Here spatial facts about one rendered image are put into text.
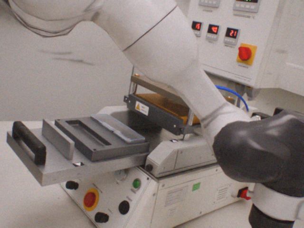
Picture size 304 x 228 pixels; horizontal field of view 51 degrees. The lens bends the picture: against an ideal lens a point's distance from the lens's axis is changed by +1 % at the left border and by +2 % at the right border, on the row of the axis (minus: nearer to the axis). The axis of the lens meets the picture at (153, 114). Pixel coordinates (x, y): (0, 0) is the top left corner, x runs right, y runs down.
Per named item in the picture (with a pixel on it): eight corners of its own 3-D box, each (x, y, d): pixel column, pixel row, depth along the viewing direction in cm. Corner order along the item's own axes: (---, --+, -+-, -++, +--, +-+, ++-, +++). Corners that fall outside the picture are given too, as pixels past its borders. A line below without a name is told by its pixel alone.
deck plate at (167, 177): (186, 118, 130) (187, 116, 130) (261, 155, 106) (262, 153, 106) (87, 128, 100) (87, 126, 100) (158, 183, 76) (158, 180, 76)
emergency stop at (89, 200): (85, 202, 90) (92, 189, 90) (92, 210, 87) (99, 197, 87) (80, 201, 88) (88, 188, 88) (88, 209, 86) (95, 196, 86)
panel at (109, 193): (61, 185, 98) (90, 131, 98) (114, 247, 77) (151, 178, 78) (55, 184, 97) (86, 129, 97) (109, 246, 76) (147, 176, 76)
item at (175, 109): (172, 103, 111) (177, 77, 108) (222, 127, 95) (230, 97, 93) (133, 106, 99) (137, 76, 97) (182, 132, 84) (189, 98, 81)
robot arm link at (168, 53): (181, 4, 43) (299, 167, 51) (170, 6, 61) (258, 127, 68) (118, 56, 45) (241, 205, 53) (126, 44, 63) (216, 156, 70)
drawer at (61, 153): (108, 132, 98) (112, 109, 96) (153, 165, 83) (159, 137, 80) (5, 145, 79) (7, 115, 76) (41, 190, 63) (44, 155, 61)
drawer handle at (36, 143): (20, 135, 76) (21, 119, 75) (45, 164, 66) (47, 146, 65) (11, 136, 75) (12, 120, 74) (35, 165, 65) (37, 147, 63)
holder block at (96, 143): (107, 122, 95) (108, 114, 94) (148, 151, 81) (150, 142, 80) (53, 128, 84) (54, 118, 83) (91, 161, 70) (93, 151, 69)
